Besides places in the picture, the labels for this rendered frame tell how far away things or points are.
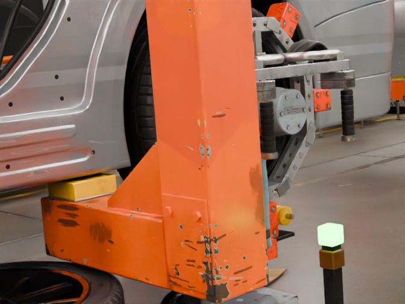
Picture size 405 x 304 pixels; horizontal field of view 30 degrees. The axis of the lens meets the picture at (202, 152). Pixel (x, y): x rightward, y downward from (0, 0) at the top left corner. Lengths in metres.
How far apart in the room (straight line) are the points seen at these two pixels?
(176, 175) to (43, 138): 0.43
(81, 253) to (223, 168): 0.56
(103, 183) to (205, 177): 0.53
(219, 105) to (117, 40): 0.56
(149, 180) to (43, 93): 0.39
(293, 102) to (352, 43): 0.67
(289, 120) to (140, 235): 0.61
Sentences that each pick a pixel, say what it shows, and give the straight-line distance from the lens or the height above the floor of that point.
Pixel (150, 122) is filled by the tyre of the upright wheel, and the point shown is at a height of 0.86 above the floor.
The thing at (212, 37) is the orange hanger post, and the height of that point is 1.06.
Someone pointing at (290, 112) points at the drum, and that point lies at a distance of 2.12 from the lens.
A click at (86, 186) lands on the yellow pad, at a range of 1.97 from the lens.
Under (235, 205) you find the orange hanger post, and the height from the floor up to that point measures 0.72.
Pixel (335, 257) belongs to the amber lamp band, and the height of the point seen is 0.60.
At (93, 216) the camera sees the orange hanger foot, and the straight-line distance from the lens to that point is 1.88.
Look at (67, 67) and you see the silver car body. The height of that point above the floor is 1.02.
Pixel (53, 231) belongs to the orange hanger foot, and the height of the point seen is 0.59.
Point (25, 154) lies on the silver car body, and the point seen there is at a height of 0.82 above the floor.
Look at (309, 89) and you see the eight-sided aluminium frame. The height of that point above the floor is 0.89.
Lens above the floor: 1.04
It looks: 8 degrees down
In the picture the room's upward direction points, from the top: 4 degrees counter-clockwise
